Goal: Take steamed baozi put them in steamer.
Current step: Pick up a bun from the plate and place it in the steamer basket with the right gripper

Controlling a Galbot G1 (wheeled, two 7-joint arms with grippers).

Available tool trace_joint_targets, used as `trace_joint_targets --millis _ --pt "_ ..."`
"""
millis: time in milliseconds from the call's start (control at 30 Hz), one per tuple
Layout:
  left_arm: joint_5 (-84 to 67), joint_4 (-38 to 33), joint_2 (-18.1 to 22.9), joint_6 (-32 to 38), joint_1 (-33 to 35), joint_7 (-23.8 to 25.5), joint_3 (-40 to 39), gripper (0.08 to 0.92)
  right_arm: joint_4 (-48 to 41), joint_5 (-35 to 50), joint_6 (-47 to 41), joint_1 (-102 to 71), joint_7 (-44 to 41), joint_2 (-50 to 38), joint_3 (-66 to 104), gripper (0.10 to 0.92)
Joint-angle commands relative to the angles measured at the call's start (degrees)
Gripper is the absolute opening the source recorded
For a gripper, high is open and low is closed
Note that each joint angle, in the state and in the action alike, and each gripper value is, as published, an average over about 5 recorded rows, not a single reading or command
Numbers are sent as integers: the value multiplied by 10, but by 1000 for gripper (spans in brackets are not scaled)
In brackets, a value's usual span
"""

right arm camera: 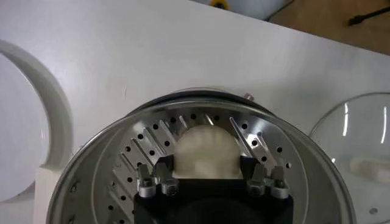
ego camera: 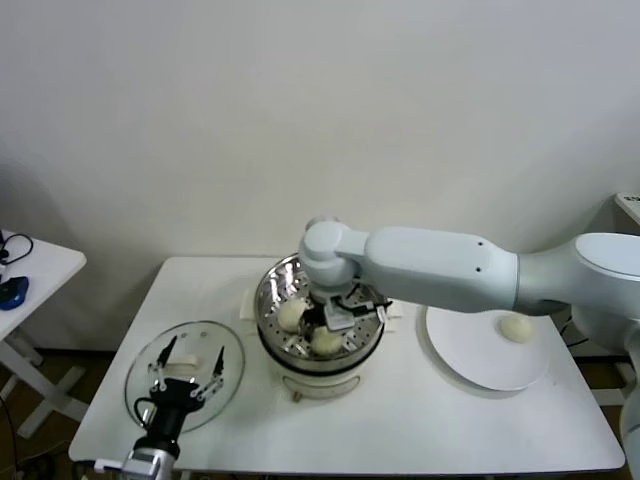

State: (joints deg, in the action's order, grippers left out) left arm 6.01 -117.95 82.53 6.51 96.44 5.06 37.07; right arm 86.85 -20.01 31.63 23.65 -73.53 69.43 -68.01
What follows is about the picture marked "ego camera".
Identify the stainless steel steamer basket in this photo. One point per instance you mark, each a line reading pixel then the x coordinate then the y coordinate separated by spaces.
pixel 272 290

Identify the white round plate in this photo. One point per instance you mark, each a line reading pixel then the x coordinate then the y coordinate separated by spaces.
pixel 470 350

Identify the round glass pot lid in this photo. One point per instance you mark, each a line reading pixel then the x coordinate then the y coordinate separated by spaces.
pixel 230 350

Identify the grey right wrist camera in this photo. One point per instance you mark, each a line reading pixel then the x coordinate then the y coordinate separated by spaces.
pixel 338 317

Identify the white electric cooking pot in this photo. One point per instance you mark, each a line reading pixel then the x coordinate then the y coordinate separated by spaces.
pixel 320 385

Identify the blue handheld device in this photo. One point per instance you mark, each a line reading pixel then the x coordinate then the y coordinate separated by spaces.
pixel 12 294

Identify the white folding side table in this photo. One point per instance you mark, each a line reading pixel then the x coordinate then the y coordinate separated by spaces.
pixel 45 270

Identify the white steamed baozi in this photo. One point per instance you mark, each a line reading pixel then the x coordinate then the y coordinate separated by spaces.
pixel 515 331
pixel 291 316
pixel 326 344

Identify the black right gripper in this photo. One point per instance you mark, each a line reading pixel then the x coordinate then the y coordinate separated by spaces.
pixel 315 319

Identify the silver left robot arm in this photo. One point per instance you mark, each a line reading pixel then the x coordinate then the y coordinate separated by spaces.
pixel 152 460

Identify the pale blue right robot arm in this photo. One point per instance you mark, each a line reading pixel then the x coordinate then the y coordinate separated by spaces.
pixel 440 270

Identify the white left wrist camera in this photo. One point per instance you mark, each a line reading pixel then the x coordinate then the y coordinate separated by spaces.
pixel 107 465

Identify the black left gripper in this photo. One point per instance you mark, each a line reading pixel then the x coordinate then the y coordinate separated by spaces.
pixel 175 397

